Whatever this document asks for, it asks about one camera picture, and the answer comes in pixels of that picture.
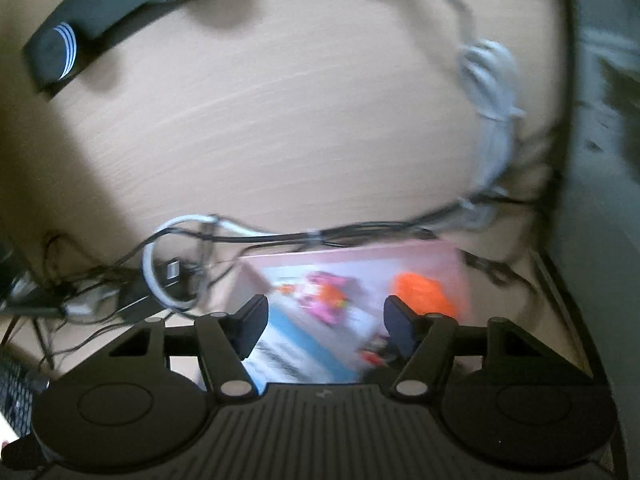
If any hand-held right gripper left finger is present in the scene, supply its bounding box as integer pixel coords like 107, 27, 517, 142
107, 294, 271, 401

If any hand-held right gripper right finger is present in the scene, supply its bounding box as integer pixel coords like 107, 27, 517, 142
382, 295, 543, 400

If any orange plastic piece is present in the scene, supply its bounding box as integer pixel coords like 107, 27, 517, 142
390, 272, 458, 318

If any blue and white tissue packet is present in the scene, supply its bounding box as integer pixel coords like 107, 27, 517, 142
245, 310, 391, 391

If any pink cardboard box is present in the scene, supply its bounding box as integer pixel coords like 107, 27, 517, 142
220, 240, 473, 386

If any pink and teal toy figure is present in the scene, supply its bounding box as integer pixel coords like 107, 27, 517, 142
300, 271, 351, 326

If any black power adapter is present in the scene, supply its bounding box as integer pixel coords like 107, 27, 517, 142
116, 272, 201, 323

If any white power strip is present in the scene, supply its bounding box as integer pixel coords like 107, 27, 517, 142
62, 285, 126, 318

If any computer case with glass panel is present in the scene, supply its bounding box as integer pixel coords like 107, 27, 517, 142
530, 0, 640, 480

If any black keyboard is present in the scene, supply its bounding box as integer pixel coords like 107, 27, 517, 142
0, 347, 48, 441

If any tangle of black cables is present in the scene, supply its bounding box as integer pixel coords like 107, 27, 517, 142
0, 110, 571, 361

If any white cable loop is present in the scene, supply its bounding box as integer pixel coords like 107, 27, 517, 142
141, 214, 281, 311

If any bundled grey cable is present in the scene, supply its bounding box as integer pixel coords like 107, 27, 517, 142
395, 0, 526, 231

